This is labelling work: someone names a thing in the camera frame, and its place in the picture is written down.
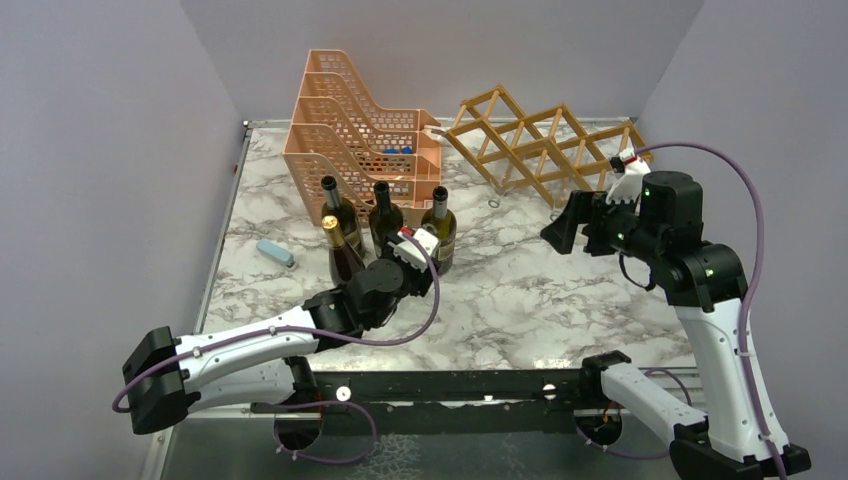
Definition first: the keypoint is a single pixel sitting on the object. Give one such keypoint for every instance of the dark bottle brown label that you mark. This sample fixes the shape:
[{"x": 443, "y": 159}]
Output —
[{"x": 344, "y": 210}]

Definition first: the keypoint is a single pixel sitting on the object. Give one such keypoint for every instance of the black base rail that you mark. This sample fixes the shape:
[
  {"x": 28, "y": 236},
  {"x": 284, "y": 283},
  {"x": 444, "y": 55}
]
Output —
[{"x": 447, "y": 402}]

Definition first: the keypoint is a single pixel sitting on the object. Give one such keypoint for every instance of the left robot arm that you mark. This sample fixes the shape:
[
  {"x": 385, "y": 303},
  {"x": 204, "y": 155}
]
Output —
[{"x": 168, "y": 377}]

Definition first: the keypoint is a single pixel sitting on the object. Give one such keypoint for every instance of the dark green wine bottle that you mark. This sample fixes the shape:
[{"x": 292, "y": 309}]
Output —
[{"x": 384, "y": 218}]

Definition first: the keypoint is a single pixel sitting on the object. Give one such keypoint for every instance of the wooden wine rack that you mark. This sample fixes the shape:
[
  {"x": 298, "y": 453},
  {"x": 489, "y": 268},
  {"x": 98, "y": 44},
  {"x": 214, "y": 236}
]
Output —
[{"x": 549, "y": 151}]

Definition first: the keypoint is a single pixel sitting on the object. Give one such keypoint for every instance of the red bottle gold cap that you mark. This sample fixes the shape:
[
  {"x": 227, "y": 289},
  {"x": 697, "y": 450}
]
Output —
[{"x": 344, "y": 261}]

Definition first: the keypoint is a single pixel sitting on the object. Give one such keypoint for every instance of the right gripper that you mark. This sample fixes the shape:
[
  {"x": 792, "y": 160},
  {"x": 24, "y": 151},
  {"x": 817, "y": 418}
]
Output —
[{"x": 563, "y": 230}]

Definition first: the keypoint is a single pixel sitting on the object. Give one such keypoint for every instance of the green bottle silver cap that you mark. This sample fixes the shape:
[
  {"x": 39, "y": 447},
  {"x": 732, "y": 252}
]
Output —
[{"x": 440, "y": 221}]

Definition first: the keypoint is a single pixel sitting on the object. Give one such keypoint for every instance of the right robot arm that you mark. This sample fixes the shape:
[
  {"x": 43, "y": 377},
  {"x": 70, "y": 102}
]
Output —
[{"x": 733, "y": 437}]

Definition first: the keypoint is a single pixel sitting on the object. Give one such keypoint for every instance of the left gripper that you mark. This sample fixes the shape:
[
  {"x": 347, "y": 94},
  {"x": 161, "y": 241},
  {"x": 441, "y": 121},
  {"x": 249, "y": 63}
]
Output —
[{"x": 422, "y": 279}]

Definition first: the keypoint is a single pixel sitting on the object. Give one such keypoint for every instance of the peach plastic file organizer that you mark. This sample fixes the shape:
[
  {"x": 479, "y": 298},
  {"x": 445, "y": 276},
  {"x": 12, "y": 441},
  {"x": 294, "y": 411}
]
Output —
[{"x": 338, "y": 129}]

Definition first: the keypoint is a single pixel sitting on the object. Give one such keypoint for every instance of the light blue eraser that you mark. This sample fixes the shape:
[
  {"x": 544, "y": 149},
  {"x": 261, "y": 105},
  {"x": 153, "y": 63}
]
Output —
[{"x": 276, "y": 253}]

